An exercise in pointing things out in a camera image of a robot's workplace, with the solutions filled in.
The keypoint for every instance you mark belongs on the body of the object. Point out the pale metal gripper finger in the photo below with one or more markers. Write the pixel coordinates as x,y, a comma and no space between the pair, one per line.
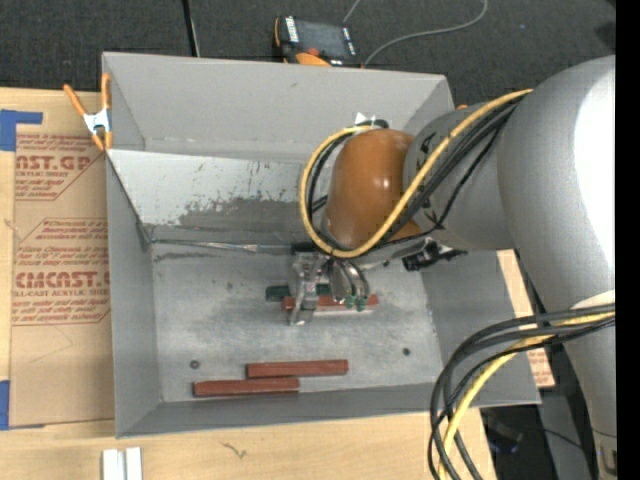
310,308
295,315

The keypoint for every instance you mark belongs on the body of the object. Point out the brown cardboard board, red print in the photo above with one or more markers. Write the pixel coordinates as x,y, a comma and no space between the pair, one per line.
55,348

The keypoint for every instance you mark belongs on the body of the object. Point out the grey metal bin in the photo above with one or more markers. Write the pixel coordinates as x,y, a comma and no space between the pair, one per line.
210,318

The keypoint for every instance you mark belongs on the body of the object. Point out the black cylinder on white bracket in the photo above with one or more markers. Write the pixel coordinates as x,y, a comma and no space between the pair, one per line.
425,257

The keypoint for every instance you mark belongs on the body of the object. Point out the dark green flat block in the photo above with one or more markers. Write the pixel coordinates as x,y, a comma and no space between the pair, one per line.
276,293

